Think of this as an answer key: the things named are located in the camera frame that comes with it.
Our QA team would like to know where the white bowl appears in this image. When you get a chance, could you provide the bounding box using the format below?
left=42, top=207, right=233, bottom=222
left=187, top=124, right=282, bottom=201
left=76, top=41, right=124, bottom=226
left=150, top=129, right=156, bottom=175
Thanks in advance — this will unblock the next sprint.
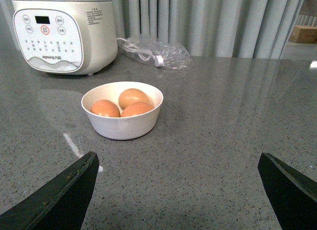
left=81, top=81, right=163, bottom=140

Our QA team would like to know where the brown egg left in bowl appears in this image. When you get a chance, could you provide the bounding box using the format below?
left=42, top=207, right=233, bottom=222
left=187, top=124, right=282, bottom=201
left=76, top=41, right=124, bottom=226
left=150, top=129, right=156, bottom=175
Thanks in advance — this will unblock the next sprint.
left=90, top=99, right=120, bottom=118

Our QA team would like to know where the brown egg in bowl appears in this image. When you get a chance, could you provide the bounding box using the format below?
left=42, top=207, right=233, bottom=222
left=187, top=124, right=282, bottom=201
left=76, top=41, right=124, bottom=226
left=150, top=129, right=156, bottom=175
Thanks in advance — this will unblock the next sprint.
left=90, top=99, right=120, bottom=118
left=118, top=88, right=150, bottom=110
left=121, top=101, right=154, bottom=118

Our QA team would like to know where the brown egg back in bowl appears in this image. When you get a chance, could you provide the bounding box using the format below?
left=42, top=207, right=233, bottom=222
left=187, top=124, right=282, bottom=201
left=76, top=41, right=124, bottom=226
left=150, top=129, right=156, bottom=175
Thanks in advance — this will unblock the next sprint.
left=118, top=88, right=150, bottom=110

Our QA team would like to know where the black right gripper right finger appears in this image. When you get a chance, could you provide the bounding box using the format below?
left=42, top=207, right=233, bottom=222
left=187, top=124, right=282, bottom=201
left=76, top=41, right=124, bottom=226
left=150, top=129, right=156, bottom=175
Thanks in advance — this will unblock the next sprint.
left=258, top=153, right=317, bottom=230

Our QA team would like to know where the cardboard box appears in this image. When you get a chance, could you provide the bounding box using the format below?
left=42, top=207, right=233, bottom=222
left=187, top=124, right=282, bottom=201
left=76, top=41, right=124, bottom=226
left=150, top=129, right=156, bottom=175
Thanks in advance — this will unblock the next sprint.
left=289, top=25, right=317, bottom=44

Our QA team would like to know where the brown egg front in bowl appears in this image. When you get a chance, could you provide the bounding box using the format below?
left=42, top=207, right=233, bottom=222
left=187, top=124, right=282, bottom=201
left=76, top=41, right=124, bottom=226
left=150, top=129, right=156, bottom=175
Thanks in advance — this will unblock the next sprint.
left=121, top=101, right=154, bottom=118

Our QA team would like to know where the clear plastic bag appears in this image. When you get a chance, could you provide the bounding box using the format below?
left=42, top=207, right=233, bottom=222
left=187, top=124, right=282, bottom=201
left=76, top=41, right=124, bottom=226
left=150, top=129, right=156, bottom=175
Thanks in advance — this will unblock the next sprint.
left=116, top=34, right=193, bottom=70

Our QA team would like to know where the grey curtain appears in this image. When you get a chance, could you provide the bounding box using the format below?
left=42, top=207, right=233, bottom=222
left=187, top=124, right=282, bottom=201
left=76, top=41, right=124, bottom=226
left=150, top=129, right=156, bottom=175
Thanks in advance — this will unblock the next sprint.
left=112, top=0, right=304, bottom=59

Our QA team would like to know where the white power cable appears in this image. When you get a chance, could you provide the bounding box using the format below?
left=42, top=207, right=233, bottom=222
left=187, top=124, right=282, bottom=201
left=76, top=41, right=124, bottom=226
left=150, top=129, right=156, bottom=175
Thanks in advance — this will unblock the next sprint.
left=116, top=37, right=164, bottom=67

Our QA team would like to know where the white electric cooker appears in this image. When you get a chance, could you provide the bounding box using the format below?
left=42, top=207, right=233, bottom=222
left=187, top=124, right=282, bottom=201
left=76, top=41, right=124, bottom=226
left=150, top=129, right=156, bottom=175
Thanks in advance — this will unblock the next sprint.
left=12, top=0, right=117, bottom=75

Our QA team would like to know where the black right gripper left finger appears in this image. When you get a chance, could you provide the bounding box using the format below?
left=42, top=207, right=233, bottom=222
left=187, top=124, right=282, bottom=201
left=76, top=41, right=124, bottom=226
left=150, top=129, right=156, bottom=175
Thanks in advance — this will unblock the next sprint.
left=0, top=152, right=99, bottom=230

